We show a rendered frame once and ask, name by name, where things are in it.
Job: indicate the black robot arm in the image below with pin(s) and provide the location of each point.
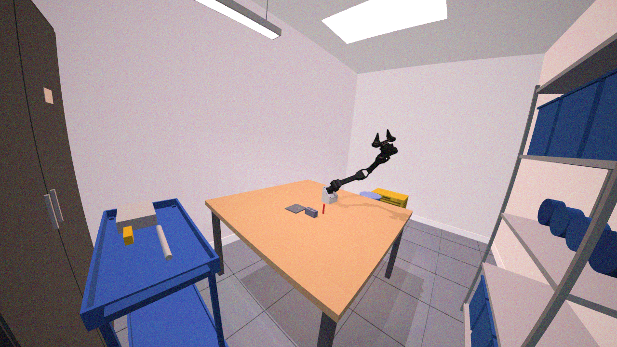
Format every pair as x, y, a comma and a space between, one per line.
381, 158

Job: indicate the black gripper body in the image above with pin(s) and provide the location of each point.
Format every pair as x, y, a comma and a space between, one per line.
383, 143

